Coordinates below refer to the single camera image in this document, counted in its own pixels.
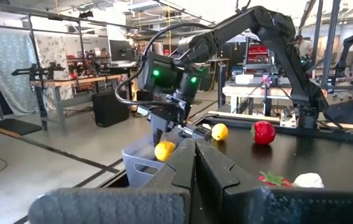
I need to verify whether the red tool cabinet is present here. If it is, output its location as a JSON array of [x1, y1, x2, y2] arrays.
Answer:
[[247, 43, 270, 65]]

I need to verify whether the white table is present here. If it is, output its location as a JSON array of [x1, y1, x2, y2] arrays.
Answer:
[[222, 83, 294, 114]]

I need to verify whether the person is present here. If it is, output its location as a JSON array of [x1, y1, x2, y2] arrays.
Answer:
[[293, 34, 314, 60]]

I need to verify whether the floral patterned cloth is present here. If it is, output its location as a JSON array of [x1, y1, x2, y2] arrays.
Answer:
[[35, 35, 70, 103]]

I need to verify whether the yellow lemon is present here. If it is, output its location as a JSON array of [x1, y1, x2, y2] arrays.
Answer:
[[211, 123, 229, 142], [154, 140, 177, 162]]

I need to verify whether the black speaker box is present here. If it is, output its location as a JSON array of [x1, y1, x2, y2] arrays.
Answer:
[[91, 90, 131, 128]]

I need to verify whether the white patterned curtain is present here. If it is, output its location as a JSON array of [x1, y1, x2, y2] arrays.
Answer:
[[0, 30, 42, 118]]

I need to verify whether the wooden workbench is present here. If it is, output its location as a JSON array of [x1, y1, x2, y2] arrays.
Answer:
[[29, 73, 126, 131]]

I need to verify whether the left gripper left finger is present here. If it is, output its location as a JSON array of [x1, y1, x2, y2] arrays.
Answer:
[[29, 138, 196, 224]]

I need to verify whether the black floor mat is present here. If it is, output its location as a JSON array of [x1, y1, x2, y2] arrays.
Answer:
[[0, 118, 43, 138]]

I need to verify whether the white storage bin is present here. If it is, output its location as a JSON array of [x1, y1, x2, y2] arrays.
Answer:
[[234, 73, 255, 85]]

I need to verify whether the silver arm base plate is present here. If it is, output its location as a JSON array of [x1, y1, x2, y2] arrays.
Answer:
[[279, 111, 298, 128]]

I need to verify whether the black computer monitor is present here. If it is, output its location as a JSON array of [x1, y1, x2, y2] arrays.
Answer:
[[109, 39, 137, 63]]

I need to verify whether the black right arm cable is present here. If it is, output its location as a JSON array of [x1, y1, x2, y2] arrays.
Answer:
[[114, 23, 215, 107]]

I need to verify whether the red strawberry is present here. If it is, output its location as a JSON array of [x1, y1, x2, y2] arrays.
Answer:
[[258, 170, 294, 188]]

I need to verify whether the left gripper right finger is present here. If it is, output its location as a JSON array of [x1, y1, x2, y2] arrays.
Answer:
[[195, 139, 353, 224]]

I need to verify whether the translucent grey plastic basket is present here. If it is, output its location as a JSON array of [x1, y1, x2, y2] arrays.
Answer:
[[121, 136, 177, 189]]

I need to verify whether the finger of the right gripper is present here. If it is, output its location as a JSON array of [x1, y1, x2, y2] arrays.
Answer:
[[150, 116, 177, 147], [176, 124, 211, 147]]

